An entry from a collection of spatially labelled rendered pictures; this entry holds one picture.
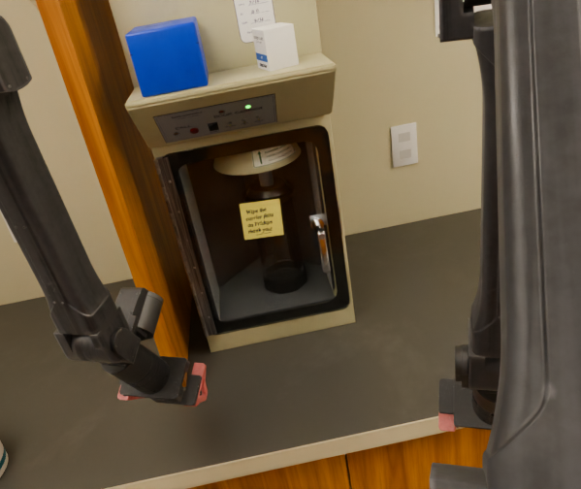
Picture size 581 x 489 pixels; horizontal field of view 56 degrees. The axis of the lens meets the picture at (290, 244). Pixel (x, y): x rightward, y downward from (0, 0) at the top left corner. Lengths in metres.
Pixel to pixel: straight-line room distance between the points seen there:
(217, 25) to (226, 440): 0.70
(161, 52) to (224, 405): 0.63
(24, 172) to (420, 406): 0.73
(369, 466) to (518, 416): 0.87
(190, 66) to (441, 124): 0.86
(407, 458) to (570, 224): 0.89
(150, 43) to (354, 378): 0.68
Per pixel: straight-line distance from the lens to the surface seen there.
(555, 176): 0.25
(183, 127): 0.92
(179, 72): 0.85
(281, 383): 1.09
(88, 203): 1.53
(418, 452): 1.10
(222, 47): 0.95
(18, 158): 0.63
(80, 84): 0.89
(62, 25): 0.88
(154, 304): 0.83
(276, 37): 0.87
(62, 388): 1.28
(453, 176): 1.61
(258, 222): 1.03
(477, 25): 0.42
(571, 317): 0.23
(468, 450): 1.13
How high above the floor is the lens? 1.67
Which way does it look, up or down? 28 degrees down
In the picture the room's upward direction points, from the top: 10 degrees counter-clockwise
